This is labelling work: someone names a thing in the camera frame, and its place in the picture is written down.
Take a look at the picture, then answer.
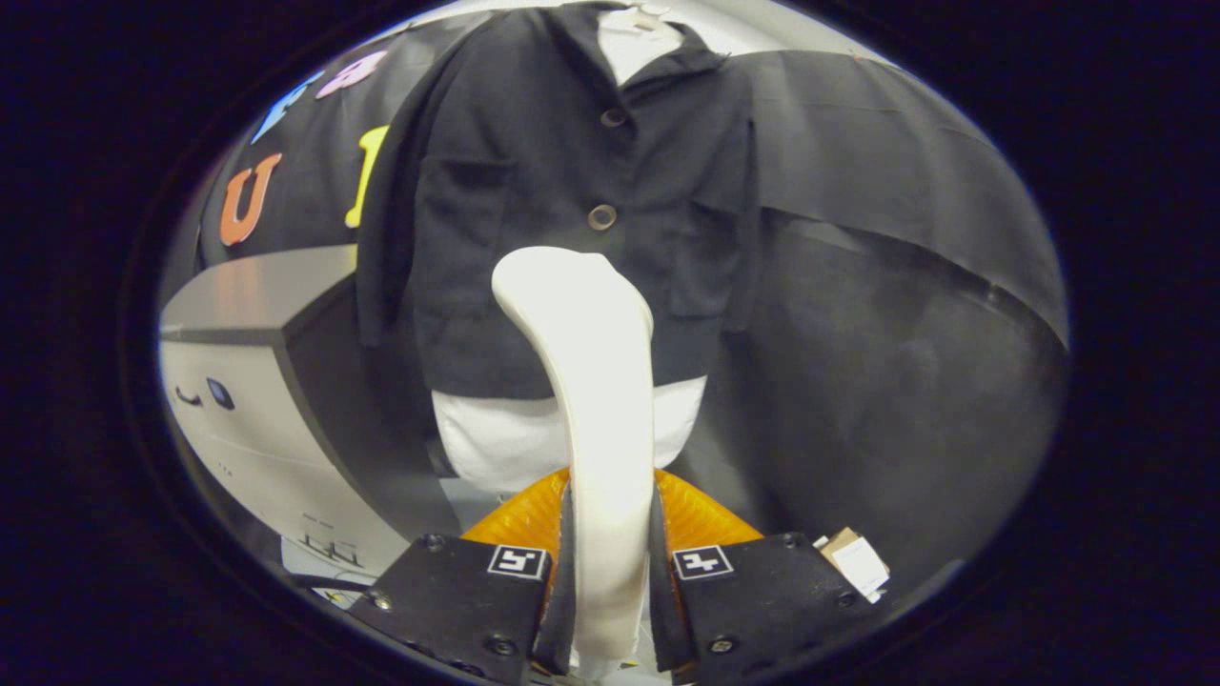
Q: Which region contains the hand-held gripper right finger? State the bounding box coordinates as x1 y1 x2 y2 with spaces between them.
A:
650 467 883 686

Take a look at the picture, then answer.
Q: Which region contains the black backdrop cloth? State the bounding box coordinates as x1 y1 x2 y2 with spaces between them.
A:
157 10 1070 592

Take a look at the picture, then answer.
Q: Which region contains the white garment steamer head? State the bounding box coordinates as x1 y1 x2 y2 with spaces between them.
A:
491 246 657 668

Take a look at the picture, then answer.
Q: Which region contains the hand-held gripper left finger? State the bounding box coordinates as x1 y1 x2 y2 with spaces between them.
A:
345 467 575 686

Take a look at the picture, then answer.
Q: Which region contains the small cardboard box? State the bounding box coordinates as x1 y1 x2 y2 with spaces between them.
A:
812 526 893 604

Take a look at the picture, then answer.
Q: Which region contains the black jacket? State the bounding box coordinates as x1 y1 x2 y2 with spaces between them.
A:
355 5 763 401

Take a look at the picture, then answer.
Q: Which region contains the grey cabinet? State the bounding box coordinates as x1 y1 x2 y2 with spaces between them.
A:
157 243 463 582

